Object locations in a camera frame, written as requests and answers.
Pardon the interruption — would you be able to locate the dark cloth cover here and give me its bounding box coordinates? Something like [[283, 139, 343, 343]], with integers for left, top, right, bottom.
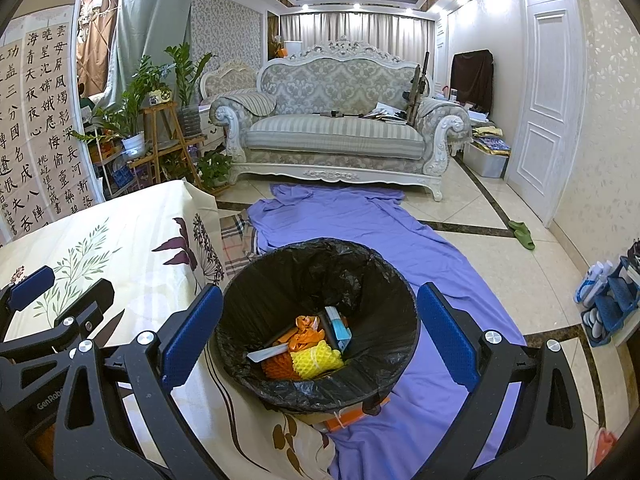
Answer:
[[450, 49, 495, 111]]

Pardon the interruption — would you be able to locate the floral tablecloth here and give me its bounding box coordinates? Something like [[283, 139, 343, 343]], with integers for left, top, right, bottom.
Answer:
[[0, 177, 336, 480]]

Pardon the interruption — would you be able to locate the low leafy plant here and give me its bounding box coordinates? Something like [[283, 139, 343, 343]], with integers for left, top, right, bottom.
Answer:
[[192, 150, 233, 193]]

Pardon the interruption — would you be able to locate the plaid cloth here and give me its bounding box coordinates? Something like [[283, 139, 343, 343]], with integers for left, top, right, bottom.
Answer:
[[217, 210, 261, 276]]

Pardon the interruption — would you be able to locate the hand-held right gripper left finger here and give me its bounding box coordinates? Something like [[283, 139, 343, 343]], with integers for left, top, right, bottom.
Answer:
[[52, 284, 223, 480]]

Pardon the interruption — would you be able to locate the purple floor cloth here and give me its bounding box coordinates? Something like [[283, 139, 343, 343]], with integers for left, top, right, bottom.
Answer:
[[247, 182, 528, 480]]

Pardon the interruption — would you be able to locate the yellow foam fruit net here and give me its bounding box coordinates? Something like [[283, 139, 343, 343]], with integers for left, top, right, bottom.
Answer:
[[290, 341, 345, 378]]

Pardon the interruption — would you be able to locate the calligraphy scroll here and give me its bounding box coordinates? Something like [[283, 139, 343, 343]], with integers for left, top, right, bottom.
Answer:
[[0, 42, 38, 246], [20, 2, 96, 221]]

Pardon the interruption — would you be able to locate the tall wooden plant stand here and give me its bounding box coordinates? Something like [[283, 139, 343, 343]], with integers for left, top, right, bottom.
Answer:
[[141, 101, 201, 181]]

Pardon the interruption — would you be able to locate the grey storage box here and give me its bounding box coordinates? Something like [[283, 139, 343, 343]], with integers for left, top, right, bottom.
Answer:
[[462, 127, 512, 179]]

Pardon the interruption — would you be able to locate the toy rifle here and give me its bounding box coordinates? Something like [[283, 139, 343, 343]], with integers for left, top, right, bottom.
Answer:
[[404, 51, 433, 126]]

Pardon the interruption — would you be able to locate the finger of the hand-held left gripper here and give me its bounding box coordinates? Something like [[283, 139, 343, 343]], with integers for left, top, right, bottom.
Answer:
[[0, 278, 115, 361], [0, 266, 55, 341]]

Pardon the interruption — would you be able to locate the blue shoe organizer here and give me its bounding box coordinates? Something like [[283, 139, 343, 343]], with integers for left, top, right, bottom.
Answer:
[[572, 240, 640, 348]]

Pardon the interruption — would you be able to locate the pale window curtain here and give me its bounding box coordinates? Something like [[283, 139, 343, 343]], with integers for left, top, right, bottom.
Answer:
[[280, 10, 436, 58]]

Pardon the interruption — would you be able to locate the grey green curtain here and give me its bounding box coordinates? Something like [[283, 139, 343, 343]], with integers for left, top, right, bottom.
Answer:
[[102, 0, 193, 111]]

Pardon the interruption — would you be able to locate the orange plastic bag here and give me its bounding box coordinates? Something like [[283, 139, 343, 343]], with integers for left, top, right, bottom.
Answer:
[[295, 314, 333, 353]]

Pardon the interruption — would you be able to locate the red foam fruit net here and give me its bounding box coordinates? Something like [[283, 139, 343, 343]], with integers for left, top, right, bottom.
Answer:
[[262, 352, 301, 381]]

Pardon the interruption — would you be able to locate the potted plant white pot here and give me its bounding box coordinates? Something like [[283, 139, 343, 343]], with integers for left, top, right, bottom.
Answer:
[[70, 55, 173, 158]]

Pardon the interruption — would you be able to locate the tall green potted plant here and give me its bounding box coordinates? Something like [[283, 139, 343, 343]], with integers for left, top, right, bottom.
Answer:
[[164, 42, 213, 136]]

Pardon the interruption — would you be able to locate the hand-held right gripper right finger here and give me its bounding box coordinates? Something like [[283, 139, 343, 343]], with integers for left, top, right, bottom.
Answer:
[[405, 282, 591, 480]]

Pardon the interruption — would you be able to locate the ornate armchair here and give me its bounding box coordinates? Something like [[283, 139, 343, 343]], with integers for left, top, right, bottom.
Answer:
[[200, 59, 261, 106]]

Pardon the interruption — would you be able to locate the pile of papers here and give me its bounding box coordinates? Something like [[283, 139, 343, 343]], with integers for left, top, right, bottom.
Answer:
[[362, 101, 408, 123]]

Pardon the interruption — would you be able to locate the blue wrapper strip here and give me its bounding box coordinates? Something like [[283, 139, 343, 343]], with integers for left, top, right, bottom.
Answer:
[[325, 306, 353, 353]]

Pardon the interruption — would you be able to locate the white panelled door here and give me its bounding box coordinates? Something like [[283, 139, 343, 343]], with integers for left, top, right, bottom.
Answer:
[[502, 0, 588, 228]]

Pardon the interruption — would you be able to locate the green slipper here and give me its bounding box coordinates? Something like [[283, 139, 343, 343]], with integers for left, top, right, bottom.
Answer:
[[507, 220, 536, 251]]

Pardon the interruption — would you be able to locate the ornate grey sofa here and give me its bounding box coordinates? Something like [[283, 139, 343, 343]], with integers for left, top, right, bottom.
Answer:
[[210, 35, 473, 202]]

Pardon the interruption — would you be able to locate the black lined trash bin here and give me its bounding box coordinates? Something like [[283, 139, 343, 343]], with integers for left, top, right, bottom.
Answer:
[[215, 237, 420, 416]]

